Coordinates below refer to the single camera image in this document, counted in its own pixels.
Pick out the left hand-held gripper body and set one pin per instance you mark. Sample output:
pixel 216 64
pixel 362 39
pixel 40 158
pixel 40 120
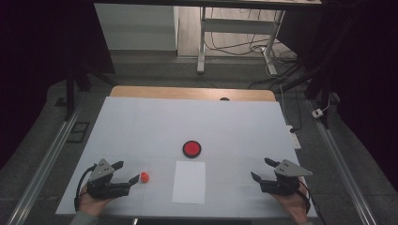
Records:
pixel 103 189

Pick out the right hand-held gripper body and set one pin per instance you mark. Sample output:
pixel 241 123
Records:
pixel 281 187

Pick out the orange stamp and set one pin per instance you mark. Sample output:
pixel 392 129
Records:
pixel 144 178

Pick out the red ink pad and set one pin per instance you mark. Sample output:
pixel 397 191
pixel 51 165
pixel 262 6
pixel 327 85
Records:
pixel 191 148

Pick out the person's left hand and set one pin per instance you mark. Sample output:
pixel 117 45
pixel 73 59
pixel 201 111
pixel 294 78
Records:
pixel 90 204

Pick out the person's right hand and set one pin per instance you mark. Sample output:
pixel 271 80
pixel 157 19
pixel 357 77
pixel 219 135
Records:
pixel 295 206

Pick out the white power strip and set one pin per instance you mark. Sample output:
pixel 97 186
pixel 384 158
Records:
pixel 295 140

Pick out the white paper sheet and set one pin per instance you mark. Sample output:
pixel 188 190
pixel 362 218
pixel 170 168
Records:
pixel 188 184

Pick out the small white adapter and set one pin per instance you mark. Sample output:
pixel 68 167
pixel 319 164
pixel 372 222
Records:
pixel 317 113

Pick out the dark round table grommet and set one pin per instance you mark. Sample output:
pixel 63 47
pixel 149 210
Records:
pixel 224 99

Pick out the white table cover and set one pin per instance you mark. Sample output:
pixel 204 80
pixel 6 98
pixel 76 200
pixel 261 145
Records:
pixel 194 122

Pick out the black metal stand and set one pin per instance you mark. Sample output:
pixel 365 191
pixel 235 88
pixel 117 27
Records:
pixel 70 93
pixel 325 93

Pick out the black curtain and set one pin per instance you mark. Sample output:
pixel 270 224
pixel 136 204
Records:
pixel 31 62
pixel 369 78

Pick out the white cabinet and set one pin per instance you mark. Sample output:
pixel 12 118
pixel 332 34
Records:
pixel 134 28

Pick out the white-legged desk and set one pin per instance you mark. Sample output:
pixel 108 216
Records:
pixel 237 25

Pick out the black floor frame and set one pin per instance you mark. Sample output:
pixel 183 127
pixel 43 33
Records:
pixel 78 132

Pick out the aluminium rail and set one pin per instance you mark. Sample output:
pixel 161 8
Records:
pixel 47 165
pixel 344 168

